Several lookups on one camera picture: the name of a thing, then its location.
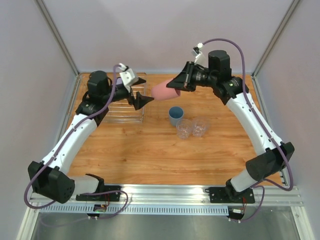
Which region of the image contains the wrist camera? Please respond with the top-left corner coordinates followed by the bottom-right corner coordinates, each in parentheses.
top-left (192, 42), bottom-right (206, 65)
top-left (118, 63), bottom-right (139, 93)

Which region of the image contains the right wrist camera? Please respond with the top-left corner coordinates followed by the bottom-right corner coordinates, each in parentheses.
top-left (192, 42), bottom-right (206, 65)

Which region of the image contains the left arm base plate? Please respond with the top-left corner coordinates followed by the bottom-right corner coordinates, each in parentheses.
top-left (75, 185), bottom-right (122, 202)

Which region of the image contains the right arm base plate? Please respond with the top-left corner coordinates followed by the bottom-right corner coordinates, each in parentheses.
top-left (204, 186), bottom-right (256, 204)

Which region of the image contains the pink plastic cup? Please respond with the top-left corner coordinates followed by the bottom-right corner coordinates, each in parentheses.
top-left (151, 79), bottom-right (181, 101)

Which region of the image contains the clear wire dish rack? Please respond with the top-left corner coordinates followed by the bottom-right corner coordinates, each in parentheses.
top-left (67, 72), bottom-right (145, 125)

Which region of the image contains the left aluminium corner post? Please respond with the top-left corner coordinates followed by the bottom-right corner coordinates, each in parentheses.
top-left (34, 0), bottom-right (80, 76)

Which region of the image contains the right aluminium corner post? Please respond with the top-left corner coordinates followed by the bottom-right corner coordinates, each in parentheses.
top-left (251, 0), bottom-right (302, 78)

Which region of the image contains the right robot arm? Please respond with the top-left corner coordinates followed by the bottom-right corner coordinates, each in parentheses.
top-left (166, 50), bottom-right (295, 203)

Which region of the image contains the clear glass tumbler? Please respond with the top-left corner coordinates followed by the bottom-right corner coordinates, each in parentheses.
top-left (192, 116), bottom-right (210, 137)
top-left (176, 119), bottom-right (193, 140)

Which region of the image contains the slotted cable duct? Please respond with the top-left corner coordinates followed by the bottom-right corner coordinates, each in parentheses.
top-left (39, 203), bottom-right (229, 216)

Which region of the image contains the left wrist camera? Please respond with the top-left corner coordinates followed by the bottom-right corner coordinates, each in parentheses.
top-left (118, 63), bottom-right (139, 93)

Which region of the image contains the aluminium corner post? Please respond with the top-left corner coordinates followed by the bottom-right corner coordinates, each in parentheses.
top-left (251, 0), bottom-right (302, 78)
top-left (34, 0), bottom-right (80, 76)

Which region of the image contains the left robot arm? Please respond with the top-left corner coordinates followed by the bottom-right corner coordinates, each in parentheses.
top-left (27, 70), bottom-right (153, 204)

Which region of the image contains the right clear glass tumbler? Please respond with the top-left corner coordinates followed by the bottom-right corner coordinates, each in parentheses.
top-left (192, 116), bottom-right (210, 137)

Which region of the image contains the purple plastic cup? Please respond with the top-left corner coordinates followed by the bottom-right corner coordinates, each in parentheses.
top-left (116, 77), bottom-right (124, 89)

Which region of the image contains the blue plastic cup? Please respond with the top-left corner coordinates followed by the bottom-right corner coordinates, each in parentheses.
top-left (168, 106), bottom-right (184, 127)

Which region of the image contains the left clear glass tumbler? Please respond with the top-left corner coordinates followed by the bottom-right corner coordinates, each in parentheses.
top-left (176, 119), bottom-right (193, 140)

